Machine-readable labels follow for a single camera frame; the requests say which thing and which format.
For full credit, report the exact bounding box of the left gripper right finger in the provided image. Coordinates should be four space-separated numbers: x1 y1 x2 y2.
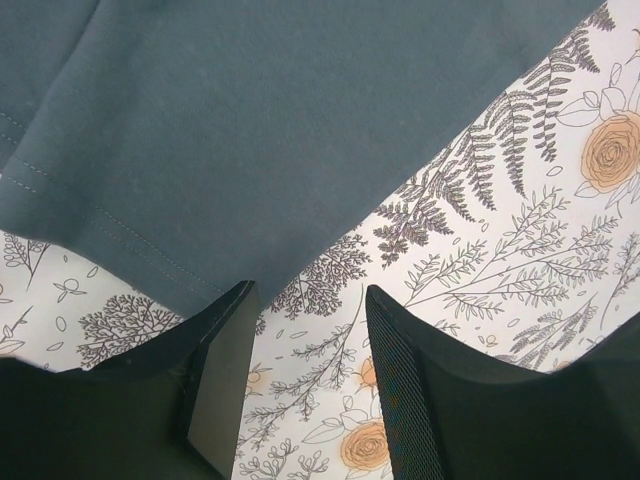
365 285 639 480

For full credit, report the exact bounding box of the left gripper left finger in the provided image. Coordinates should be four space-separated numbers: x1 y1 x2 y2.
1 281 259 479

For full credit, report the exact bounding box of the blue grey t shirt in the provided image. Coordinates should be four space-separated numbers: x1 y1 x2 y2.
1 0 597 317

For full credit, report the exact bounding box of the floral table mat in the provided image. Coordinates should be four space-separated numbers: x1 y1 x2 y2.
1 1 639 479

